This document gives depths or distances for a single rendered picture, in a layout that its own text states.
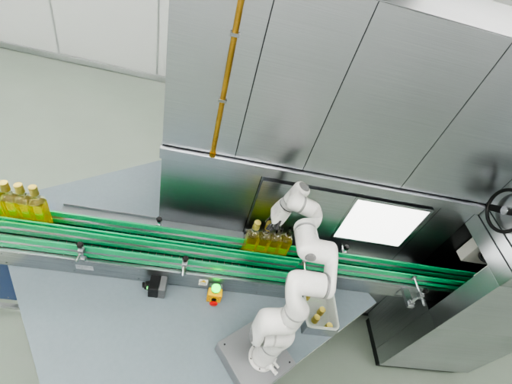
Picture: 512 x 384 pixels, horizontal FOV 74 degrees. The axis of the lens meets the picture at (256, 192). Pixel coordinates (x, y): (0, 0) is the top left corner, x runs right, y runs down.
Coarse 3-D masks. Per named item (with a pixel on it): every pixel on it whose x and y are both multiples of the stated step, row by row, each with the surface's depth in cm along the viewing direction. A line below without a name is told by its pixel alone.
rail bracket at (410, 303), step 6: (414, 276) 185; (414, 282) 183; (402, 288) 191; (426, 288) 175; (396, 294) 196; (402, 294) 190; (408, 294) 189; (420, 294) 177; (408, 300) 185; (414, 300) 181; (408, 306) 184
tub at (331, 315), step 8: (304, 296) 174; (312, 304) 181; (320, 304) 182; (328, 304) 181; (312, 312) 177; (328, 312) 179; (336, 312) 172; (320, 320) 175; (328, 320) 176; (336, 320) 170; (320, 328) 165; (328, 328) 165; (336, 328) 166
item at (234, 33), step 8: (240, 0) 103; (240, 8) 105; (240, 16) 107; (232, 32) 110; (232, 40) 112; (232, 48) 114; (232, 56) 116; (224, 80) 122; (224, 88) 124; (224, 96) 127; (224, 104) 130; (216, 120) 135; (216, 128) 137; (216, 136) 140; (216, 144) 144
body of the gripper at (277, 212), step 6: (276, 204) 155; (270, 210) 158; (276, 210) 152; (282, 210) 147; (270, 216) 155; (276, 216) 150; (282, 216) 149; (288, 216) 149; (276, 222) 151; (282, 222) 151
